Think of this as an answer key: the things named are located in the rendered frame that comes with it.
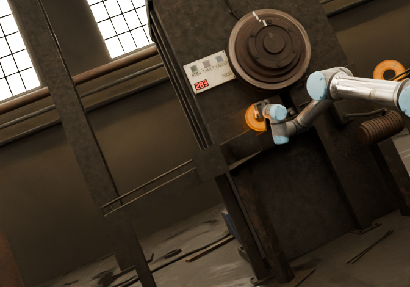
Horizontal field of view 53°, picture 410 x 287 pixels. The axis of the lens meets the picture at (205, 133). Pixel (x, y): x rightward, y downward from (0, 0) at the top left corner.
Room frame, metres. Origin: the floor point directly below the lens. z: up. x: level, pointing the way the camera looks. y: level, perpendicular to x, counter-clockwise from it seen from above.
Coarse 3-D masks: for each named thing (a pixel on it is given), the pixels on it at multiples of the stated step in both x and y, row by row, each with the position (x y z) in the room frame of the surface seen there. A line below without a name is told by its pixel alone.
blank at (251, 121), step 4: (252, 104) 2.26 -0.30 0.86; (248, 108) 2.26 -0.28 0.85; (252, 108) 2.26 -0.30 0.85; (248, 112) 2.25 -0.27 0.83; (252, 112) 2.26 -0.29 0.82; (248, 116) 2.25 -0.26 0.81; (252, 116) 2.25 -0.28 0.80; (248, 120) 2.25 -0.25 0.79; (252, 120) 2.25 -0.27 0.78; (256, 120) 2.26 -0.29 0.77; (248, 124) 2.26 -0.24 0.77; (252, 124) 2.25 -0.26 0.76; (256, 124) 2.25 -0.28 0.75; (260, 124) 2.25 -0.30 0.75; (252, 128) 2.27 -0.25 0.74; (256, 128) 2.25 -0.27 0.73; (260, 128) 2.25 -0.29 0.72; (264, 128) 2.26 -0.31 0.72
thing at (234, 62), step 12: (252, 12) 2.26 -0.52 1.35; (264, 12) 2.27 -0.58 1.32; (276, 12) 2.28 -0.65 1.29; (240, 24) 2.24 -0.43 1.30; (300, 24) 2.29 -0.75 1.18; (228, 48) 2.23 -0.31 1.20; (240, 72) 2.23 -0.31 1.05; (300, 72) 2.27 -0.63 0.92; (252, 84) 2.23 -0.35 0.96; (264, 84) 2.24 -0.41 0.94; (276, 84) 2.25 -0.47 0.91; (288, 84) 2.26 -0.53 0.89
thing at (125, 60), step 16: (368, 0) 8.64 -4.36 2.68; (112, 64) 7.45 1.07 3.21; (128, 64) 7.53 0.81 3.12; (160, 64) 7.81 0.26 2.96; (80, 80) 7.37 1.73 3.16; (160, 80) 7.98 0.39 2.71; (32, 96) 7.23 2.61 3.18; (80, 96) 7.58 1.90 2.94; (128, 96) 7.91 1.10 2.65; (0, 112) 7.18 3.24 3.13; (0, 128) 7.38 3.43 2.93; (48, 128) 7.69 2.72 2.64; (0, 144) 7.53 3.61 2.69
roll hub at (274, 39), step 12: (276, 24) 2.18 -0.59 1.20; (288, 24) 2.19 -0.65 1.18; (264, 36) 2.18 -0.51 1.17; (276, 36) 2.17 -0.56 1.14; (288, 36) 2.20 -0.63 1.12; (252, 48) 2.16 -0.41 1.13; (264, 48) 2.17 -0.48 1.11; (276, 48) 2.17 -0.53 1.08; (288, 48) 2.19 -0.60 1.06; (264, 60) 2.16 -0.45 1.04; (276, 60) 2.18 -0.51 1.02; (288, 60) 2.18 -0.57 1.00
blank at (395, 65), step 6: (390, 60) 2.13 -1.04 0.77; (378, 66) 2.16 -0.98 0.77; (384, 66) 2.15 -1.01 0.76; (390, 66) 2.14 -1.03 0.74; (396, 66) 2.13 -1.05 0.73; (402, 66) 2.12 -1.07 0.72; (378, 72) 2.17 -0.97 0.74; (396, 72) 2.13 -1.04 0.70; (402, 72) 2.12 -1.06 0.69; (378, 78) 2.17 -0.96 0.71
